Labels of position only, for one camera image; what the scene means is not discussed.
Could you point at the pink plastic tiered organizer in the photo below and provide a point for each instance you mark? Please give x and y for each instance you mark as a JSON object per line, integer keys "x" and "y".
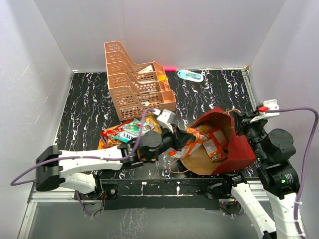
{"x": 135, "y": 87}

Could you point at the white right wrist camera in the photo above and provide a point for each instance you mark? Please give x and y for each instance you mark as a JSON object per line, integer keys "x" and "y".
{"x": 262, "y": 111}

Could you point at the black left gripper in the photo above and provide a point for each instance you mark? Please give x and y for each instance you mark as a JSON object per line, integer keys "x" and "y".
{"x": 179, "y": 137}

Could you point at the orange honey dijon chips bag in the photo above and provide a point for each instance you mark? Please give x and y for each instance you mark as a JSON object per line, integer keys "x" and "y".
{"x": 102, "y": 144}

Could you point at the black aluminium front rail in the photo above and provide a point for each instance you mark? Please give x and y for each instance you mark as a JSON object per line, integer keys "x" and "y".
{"x": 174, "y": 193}

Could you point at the pink tape strip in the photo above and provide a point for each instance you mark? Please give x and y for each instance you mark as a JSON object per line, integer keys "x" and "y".
{"x": 168, "y": 68}

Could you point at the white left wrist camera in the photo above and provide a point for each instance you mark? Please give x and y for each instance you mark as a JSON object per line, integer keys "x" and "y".
{"x": 165, "y": 118}

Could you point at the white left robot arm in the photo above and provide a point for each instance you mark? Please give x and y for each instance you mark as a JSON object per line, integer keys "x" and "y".
{"x": 60, "y": 168}

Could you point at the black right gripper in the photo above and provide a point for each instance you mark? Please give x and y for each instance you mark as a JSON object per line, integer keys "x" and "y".
{"x": 245, "y": 122}

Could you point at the blue white blister pack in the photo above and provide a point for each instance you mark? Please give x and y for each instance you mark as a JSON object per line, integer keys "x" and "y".
{"x": 190, "y": 76}

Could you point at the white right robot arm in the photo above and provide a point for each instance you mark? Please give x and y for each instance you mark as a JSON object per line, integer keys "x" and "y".
{"x": 279, "y": 179}

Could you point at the red brown paper bag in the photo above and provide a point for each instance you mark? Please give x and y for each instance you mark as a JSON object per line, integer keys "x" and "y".
{"x": 240, "y": 154}

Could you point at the orange yellow block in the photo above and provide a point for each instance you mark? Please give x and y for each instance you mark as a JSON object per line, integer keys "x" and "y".
{"x": 162, "y": 78}

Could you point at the teal Fox's candy bag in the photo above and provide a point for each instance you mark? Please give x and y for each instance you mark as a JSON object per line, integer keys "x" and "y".
{"x": 131, "y": 129}

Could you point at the red peanut snack packet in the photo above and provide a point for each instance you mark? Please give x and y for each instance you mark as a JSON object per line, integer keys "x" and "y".
{"x": 109, "y": 138}

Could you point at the orange fruit candy bag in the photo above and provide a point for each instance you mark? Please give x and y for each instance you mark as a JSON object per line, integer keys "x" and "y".
{"x": 216, "y": 145}

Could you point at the orange white snack packet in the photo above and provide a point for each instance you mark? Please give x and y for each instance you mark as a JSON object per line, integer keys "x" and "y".
{"x": 197, "y": 139}

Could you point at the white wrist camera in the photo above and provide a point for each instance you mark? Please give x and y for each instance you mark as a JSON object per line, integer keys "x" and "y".
{"x": 262, "y": 111}
{"x": 165, "y": 118}

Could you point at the gold chips bag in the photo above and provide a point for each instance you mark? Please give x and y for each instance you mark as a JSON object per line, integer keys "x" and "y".
{"x": 150, "y": 119}

